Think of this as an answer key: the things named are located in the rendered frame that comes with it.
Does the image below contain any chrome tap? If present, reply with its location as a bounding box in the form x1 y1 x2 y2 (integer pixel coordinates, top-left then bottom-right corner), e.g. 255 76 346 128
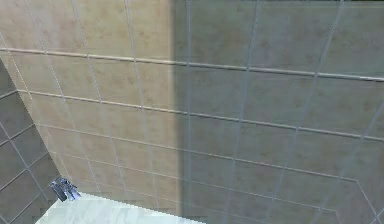
49 177 82 203

